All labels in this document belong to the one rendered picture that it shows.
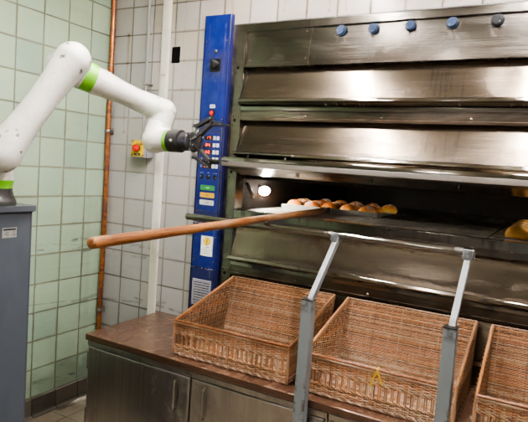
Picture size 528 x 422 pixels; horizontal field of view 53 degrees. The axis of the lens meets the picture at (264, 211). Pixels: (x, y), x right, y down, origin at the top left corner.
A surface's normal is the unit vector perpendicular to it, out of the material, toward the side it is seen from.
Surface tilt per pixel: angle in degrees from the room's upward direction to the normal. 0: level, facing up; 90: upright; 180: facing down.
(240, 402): 91
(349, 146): 70
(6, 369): 90
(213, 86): 90
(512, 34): 90
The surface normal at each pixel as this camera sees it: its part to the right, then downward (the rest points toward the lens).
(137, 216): -0.49, 0.04
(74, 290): 0.87, 0.10
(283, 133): -0.44, -0.31
